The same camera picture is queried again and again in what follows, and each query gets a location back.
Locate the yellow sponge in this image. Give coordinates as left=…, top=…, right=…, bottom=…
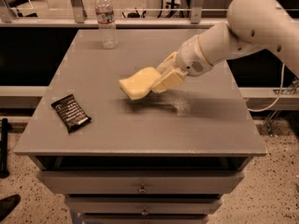
left=119, top=67, right=161, bottom=100

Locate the bottom grey drawer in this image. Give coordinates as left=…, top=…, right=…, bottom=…
left=83, top=215, right=208, bottom=224

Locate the metal window railing frame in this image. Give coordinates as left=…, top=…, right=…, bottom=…
left=0, top=0, right=299, bottom=29

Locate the grey drawer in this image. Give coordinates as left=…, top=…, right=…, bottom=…
left=37, top=171, right=244, bottom=194
left=83, top=215, right=208, bottom=224
left=66, top=196, right=221, bottom=215

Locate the top grey drawer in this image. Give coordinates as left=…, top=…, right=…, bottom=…
left=37, top=171, right=244, bottom=194

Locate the clear plastic water bottle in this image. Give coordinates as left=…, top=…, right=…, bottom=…
left=94, top=0, right=118, bottom=49

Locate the black pole stand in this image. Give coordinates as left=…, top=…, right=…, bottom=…
left=0, top=118, right=12, bottom=179

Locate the black rxbar chocolate wrapper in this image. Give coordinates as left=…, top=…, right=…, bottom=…
left=51, top=94, right=92, bottom=133

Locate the middle grey drawer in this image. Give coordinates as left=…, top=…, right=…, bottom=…
left=66, top=196, right=221, bottom=215

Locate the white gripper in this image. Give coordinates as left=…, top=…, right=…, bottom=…
left=150, top=35, right=213, bottom=93

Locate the white cable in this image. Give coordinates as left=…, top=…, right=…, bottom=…
left=247, top=63, right=287, bottom=113

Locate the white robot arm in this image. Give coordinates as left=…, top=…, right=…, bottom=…
left=150, top=0, right=299, bottom=93

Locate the grey drawer cabinet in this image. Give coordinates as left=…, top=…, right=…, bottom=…
left=14, top=28, right=268, bottom=224

